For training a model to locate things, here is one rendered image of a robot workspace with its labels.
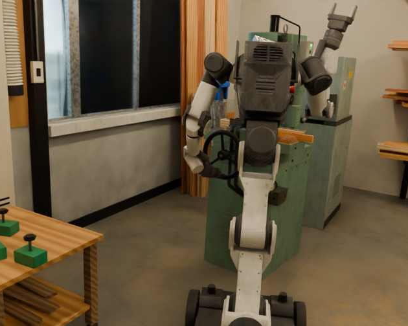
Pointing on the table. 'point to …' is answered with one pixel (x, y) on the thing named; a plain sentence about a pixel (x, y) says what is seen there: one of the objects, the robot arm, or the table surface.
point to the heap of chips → (287, 140)
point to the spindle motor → (263, 35)
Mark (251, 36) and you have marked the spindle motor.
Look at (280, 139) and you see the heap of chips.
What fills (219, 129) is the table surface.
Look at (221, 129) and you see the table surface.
